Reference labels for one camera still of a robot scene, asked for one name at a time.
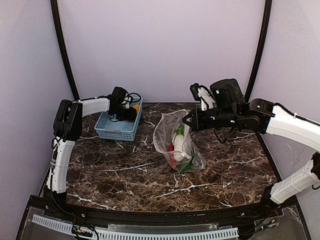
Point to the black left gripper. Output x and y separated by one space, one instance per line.
127 113

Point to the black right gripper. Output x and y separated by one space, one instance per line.
200 120

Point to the green leafy vegetable toy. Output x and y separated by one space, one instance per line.
180 130

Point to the white napa cabbage toy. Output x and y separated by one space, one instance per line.
177 141

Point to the clear zip top bag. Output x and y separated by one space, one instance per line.
162 139

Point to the green bok choy toy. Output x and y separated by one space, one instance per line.
186 167

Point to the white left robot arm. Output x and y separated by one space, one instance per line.
67 129

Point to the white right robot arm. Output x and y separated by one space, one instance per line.
223 105

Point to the light blue plastic basket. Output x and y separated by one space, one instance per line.
110 128

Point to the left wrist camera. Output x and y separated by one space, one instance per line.
131 99

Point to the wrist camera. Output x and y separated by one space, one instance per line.
131 99
202 94

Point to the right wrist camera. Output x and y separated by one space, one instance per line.
202 94

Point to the black front table rail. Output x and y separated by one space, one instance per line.
243 216

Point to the white slotted cable duct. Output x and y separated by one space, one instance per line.
139 232

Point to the black left corner post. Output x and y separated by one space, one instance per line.
63 49

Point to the black corner post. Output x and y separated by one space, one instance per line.
63 49
259 49

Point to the black right corner post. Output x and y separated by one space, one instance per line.
259 49

